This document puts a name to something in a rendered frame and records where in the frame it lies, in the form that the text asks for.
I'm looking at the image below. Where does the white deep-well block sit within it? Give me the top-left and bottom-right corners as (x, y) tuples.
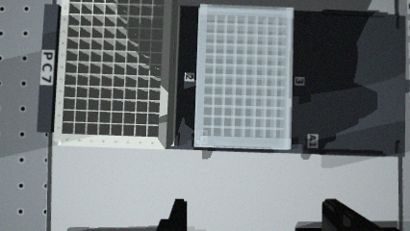
(54, 0), (181, 149)

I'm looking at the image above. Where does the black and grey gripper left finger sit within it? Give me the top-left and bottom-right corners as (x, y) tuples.
(156, 198), (187, 231)

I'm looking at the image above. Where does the grey perforated metal plate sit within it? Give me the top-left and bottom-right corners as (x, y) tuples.
(0, 0), (52, 231)

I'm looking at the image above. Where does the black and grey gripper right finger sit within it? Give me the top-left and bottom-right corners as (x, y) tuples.
(321, 199), (384, 231)

